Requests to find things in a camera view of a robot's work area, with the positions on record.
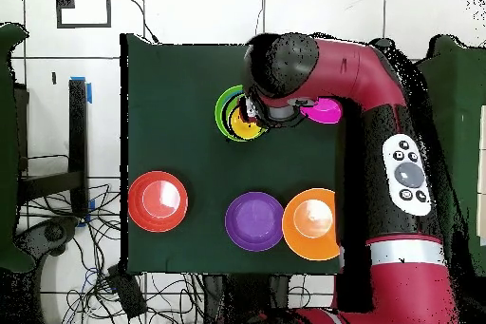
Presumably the yellow plastic cup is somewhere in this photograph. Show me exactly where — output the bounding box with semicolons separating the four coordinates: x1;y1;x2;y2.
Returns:
229;105;268;141

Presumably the tangle of floor cables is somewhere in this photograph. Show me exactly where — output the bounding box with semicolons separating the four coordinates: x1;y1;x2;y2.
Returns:
18;182;214;324

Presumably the purple plastic bowl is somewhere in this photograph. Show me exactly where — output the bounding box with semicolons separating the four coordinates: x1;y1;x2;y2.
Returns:
224;191;285;253

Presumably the small green plastic bowl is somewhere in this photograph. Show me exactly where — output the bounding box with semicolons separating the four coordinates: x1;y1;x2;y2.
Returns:
223;91;270;142

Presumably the large pink plastic bowl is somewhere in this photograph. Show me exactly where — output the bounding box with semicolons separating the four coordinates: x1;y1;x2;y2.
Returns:
299;97;344;124

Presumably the blue tape strip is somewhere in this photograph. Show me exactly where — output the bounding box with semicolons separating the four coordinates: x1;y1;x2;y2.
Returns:
69;75;93;105

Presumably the dark green table cloth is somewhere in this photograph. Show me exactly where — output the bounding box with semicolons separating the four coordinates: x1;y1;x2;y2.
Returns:
120;32;395;278

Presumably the large green plastic bowl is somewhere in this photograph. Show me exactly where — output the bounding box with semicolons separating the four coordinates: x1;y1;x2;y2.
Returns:
214;84;270;143

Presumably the red plastic bowl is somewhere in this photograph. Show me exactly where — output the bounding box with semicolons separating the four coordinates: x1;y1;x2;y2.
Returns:
127;170;190;234

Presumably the black floor cable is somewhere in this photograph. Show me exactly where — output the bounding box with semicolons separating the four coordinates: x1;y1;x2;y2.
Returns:
126;0;161;45

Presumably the orange plastic bowl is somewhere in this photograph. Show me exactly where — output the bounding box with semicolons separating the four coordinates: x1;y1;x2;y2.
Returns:
281;187;342;262

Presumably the black table frame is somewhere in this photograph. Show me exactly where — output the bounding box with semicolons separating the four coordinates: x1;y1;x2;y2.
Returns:
14;79;90;222

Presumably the black pedestal leg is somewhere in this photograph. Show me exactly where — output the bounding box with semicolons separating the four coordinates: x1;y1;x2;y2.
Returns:
16;216;79;258

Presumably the black floor box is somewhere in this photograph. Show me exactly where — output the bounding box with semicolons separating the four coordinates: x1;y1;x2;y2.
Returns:
108;265;148;320

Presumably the green cloth side table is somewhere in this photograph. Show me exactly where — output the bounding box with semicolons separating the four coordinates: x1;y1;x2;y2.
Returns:
417;33;486;276
0;21;37;275

